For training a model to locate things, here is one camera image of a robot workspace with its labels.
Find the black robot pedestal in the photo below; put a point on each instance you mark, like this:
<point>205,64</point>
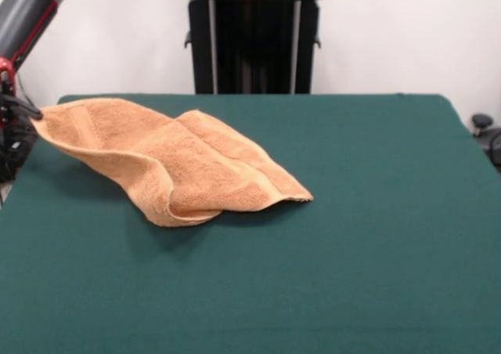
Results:
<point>307,56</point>

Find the dark green table cloth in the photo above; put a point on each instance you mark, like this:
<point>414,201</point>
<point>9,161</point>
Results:
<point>274,291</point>

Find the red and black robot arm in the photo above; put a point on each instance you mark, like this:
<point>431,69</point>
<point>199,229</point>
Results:
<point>27,13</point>

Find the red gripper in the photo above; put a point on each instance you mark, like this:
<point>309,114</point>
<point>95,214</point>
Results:
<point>12,70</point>

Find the black electronics box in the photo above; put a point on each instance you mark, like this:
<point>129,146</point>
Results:
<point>8,162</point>

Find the tan terry cloth towel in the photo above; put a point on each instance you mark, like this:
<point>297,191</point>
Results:
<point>176,162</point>

